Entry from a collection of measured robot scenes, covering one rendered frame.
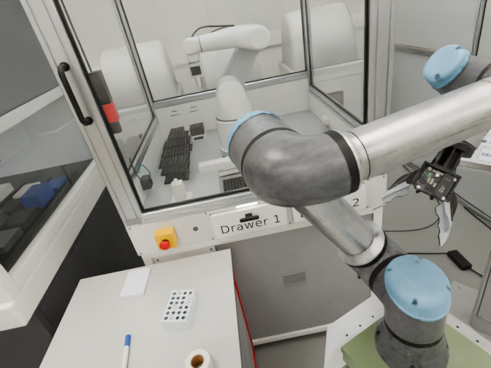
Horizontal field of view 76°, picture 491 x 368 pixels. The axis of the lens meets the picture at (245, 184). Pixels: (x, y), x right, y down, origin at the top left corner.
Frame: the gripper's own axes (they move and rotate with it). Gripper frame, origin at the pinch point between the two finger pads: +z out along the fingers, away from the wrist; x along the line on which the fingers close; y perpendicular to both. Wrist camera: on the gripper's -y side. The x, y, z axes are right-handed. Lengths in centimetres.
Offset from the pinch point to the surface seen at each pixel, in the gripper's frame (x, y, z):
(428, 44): -41, -184, -125
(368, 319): 5.6, -22.1, 28.5
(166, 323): -42, -4, 61
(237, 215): -49, -30, 26
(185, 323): -37, -6, 58
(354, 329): 3.5, -18.6, 32.3
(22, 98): -142, 4, 26
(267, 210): -41, -35, 20
